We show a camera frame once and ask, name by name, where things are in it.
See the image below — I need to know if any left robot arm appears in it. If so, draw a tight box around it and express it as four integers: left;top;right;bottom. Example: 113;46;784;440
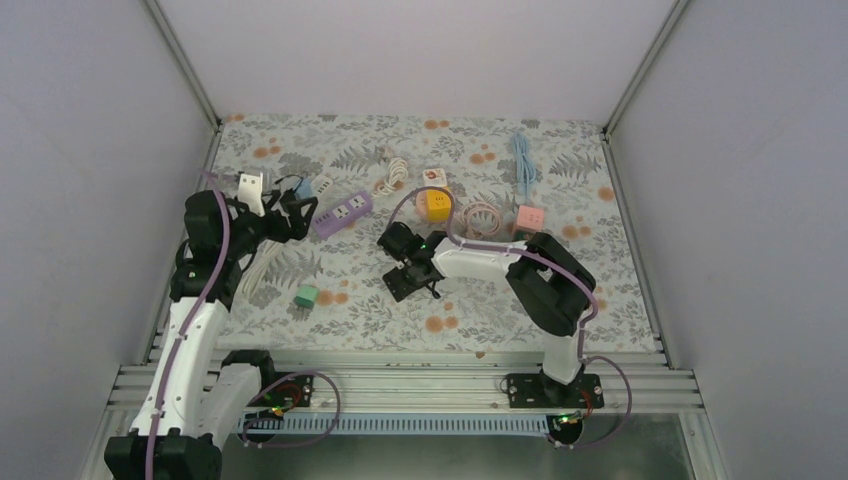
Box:
104;190;319;479

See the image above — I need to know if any pink cube socket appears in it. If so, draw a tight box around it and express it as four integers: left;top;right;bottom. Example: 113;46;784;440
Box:
512;205;545;234

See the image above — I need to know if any white strip cable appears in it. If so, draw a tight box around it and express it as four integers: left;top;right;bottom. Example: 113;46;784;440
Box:
238;239;286;297

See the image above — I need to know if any dark green cube socket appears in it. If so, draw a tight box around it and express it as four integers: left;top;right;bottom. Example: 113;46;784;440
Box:
512;229;535;241

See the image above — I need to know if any white coiled cable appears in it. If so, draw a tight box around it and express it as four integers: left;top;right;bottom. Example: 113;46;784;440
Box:
374;146;409;197

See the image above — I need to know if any floral table mat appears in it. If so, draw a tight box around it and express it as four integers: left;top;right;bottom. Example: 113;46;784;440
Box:
214;114;655;353

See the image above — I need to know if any black power adapter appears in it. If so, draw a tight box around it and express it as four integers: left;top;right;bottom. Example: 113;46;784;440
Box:
269;174;306;205

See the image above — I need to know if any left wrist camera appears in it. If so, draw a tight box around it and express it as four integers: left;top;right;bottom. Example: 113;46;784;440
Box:
236;172;266;217

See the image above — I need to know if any light green cube socket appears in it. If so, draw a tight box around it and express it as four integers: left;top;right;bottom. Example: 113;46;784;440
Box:
294;285;320;309

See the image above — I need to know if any aluminium rail base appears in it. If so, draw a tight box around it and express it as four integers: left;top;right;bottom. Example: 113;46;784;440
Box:
105;351;707;439

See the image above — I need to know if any white power strip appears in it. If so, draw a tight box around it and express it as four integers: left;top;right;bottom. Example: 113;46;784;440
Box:
310;174;334;198

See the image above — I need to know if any pink round power socket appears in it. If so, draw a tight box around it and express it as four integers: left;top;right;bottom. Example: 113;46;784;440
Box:
415;191;428;220

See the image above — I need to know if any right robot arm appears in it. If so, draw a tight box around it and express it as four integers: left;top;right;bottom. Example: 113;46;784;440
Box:
377;222;605;410

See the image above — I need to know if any blue cube socket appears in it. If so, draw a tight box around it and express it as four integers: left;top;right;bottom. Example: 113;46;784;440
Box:
294;179;313;200

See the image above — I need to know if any white cube socket with sticker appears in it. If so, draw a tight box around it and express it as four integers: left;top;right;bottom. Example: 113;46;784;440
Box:
422;168;448;188

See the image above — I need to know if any yellow cube socket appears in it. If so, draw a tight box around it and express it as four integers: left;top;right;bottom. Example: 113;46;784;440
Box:
424;189;453;223

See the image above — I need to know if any purple power strip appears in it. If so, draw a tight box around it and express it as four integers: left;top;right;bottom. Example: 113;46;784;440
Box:
312;191;373;240

